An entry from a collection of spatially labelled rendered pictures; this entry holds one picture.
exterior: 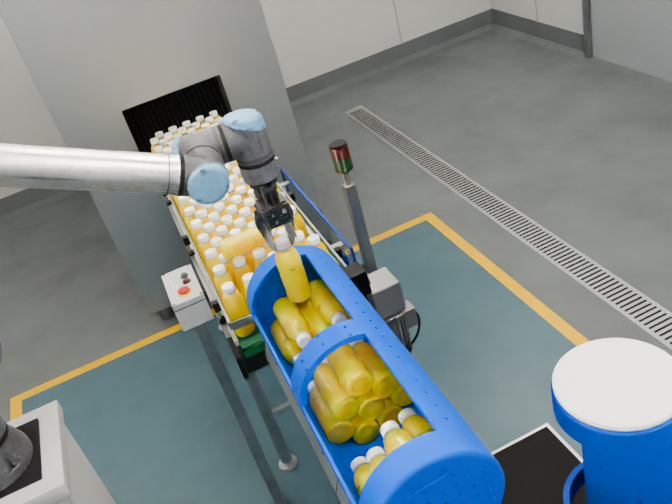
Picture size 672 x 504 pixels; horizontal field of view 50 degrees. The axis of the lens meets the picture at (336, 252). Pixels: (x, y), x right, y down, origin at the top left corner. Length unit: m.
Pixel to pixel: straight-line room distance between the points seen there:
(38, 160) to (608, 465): 1.33
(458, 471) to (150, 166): 0.85
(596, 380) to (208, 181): 0.95
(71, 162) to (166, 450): 2.10
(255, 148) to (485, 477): 0.86
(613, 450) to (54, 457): 1.28
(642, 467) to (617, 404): 0.14
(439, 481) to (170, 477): 2.05
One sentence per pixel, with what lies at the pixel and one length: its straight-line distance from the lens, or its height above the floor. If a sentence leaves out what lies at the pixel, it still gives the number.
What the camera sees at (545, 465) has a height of 0.15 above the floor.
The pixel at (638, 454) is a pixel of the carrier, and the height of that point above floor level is 0.96.
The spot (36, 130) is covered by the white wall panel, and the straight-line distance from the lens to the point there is 6.18.
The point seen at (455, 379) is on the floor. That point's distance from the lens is 3.23.
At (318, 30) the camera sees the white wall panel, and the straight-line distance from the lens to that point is 6.42.
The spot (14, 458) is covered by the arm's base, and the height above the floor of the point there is 1.14.
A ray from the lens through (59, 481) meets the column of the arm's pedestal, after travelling 1.85.
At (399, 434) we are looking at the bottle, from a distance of 1.48.
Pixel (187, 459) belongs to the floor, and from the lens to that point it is 3.33.
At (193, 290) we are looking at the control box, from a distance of 2.22.
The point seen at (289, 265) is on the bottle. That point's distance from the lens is 1.87.
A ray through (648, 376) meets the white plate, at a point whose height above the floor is 1.04.
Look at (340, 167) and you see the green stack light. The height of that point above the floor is 1.18.
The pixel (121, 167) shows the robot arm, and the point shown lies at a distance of 1.53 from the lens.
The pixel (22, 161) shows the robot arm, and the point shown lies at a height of 1.80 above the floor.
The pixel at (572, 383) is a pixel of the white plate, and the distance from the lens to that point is 1.71.
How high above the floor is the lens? 2.26
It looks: 33 degrees down
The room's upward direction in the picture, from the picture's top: 17 degrees counter-clockwise
